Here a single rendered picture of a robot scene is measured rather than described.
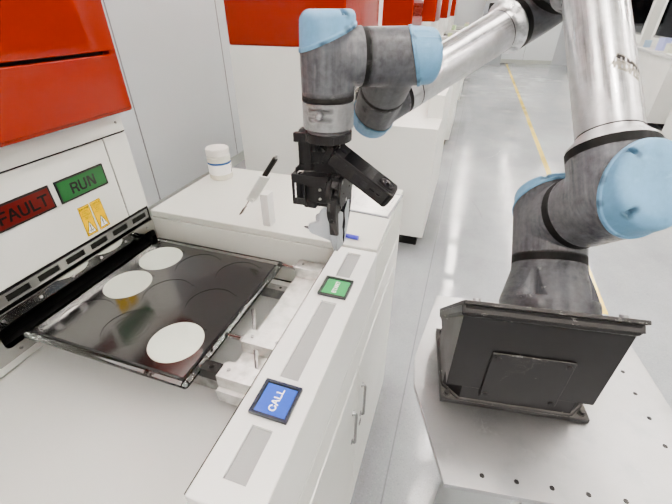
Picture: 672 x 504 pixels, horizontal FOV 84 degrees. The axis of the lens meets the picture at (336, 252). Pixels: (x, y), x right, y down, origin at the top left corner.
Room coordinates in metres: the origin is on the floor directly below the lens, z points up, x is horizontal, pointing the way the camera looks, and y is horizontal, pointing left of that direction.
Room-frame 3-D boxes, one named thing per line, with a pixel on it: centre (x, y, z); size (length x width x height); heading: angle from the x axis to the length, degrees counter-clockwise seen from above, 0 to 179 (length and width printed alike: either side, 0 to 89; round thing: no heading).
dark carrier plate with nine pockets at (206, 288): (0.62, 0.36, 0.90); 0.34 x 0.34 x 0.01; 72
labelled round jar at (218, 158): (1.12, 0.36, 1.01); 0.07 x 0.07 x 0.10
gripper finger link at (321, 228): (0.56, 0.02, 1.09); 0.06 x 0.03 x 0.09; 72
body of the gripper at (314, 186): (0.57, 0.02, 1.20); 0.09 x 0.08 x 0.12; 72
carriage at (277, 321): (0.55, 0.11, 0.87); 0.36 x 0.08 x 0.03; 162
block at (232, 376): (0.40, 0.16, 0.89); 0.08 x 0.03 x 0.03; 72
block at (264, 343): (0.48, 0.13, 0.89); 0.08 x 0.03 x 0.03; 72
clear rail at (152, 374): (0.45, 0.42, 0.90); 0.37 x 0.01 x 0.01; 72
